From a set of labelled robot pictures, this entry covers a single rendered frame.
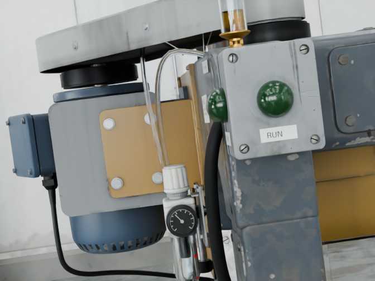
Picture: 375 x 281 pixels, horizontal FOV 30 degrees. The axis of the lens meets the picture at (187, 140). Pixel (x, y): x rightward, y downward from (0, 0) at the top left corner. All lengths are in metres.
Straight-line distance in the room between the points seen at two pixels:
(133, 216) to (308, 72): 0.52
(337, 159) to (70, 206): 0.38
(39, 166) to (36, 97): 4.83
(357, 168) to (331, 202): 0.07
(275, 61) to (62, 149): 0.50
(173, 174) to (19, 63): 5.08
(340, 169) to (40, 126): 0.42
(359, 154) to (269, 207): 0.29
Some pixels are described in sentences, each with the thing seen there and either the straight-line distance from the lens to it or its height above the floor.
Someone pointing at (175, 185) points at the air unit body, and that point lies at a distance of 0.82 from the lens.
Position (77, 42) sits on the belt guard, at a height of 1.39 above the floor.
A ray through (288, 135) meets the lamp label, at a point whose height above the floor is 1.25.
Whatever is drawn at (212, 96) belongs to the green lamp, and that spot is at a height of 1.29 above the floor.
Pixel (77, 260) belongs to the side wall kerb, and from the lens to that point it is 5.88.
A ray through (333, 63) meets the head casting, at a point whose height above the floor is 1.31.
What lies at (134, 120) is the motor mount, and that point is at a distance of 0.98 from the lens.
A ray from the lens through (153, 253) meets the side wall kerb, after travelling 5.86.
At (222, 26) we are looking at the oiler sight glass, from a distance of 0.64.
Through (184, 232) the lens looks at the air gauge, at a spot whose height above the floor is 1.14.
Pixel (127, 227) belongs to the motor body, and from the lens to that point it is 1.03.
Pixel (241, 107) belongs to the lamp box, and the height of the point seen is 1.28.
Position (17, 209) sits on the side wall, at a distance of 5.91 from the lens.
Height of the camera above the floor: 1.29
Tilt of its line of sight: 3 degrees down
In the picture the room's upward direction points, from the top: 7 degrees counter-clockwise
